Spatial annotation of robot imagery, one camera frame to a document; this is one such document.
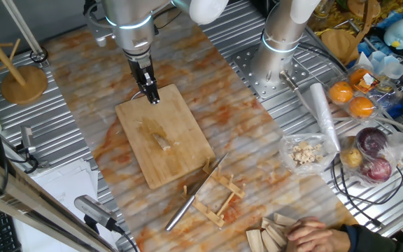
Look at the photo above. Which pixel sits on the clear glass jar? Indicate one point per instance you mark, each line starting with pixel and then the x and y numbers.
pixel 322 8

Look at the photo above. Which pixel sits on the plastic bag of lotus pieces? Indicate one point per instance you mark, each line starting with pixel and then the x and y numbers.
pixel 304 154

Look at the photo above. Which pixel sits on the orange with paper label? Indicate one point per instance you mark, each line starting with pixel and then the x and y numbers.
pixel 357 75

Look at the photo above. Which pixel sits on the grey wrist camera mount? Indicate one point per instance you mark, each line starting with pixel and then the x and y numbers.
pixel 98 33

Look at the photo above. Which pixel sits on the red onion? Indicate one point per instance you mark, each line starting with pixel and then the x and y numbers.
pixel 376 169
pixel 371 140

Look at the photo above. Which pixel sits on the person right hand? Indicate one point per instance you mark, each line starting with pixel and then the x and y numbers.
pixel 331 239

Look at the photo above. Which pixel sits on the roll of clear plastic bags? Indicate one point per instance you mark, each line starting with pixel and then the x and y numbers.
pixel 322 108

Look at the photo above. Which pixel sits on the oranges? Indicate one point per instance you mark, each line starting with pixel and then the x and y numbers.
pixel 338 106

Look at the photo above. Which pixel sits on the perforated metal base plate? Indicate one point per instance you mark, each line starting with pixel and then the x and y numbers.
pixel 247 63

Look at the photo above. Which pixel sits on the wooden cutting board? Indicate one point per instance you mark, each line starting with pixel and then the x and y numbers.
pixel 173 161

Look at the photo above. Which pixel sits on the person left hand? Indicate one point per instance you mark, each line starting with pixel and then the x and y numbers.
pixel 301 246

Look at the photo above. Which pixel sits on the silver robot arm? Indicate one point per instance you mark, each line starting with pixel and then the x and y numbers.
pixel 131 21

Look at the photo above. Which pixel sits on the round wooden board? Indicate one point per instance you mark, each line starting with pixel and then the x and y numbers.
pixel 339 43

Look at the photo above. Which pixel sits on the light blue plush toy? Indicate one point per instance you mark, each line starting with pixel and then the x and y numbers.
pixel 401 33

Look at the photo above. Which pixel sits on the clear plastic measuring cup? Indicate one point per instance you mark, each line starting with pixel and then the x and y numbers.
pixel 387 64

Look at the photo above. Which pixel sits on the wooden spoon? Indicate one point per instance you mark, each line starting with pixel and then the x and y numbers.
pixel 362 7

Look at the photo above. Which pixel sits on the dark sleeved forearm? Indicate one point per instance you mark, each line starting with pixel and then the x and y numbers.
pixel 373 241

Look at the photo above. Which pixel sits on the clear plastic produce bag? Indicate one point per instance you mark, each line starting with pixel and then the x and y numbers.
pixel 402 147

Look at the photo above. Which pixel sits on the silver tube camera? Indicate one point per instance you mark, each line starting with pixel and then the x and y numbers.
pixel 93 208

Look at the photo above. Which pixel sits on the metal frame bar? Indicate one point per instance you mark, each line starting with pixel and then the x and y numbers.
pixel 30 206

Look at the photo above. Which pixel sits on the orange marble pattern mat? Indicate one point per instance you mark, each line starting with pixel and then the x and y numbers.
pixel 222 115

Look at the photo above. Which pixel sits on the white paper stack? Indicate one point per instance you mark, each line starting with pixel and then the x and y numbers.
pixel 61 185

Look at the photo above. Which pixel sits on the orange fruit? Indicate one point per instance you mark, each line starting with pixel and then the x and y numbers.
pixel 340 92
pixel 361 106

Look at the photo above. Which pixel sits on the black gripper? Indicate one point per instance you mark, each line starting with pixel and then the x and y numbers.
pixel 142 70

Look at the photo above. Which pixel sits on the wooden peg rack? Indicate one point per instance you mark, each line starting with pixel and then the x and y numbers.
pixel 208 213

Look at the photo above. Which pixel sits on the steel cleaver knife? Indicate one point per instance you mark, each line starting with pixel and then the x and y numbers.
pixel 180 213

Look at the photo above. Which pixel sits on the pale wooden block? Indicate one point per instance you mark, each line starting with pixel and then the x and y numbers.
pixel 254 241
pixel 277 235
pixel 284 219
pixel 267 223
pixel 269 243

